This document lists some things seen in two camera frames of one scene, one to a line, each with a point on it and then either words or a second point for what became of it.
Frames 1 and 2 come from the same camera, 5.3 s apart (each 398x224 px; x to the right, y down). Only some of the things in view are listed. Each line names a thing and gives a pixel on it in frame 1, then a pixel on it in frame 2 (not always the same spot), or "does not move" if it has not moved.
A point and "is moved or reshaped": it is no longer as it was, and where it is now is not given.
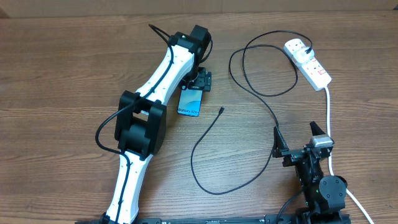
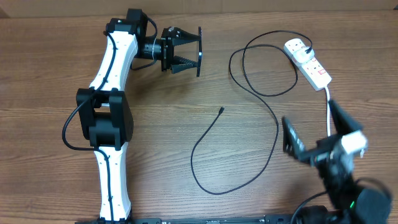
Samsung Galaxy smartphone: (190, 102) is moved or reshaped
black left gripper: (203, 81) to (168, 50)
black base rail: (214, 219) does not move
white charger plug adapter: (301, 55) does not move
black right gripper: (280, 149) to (342, 124)
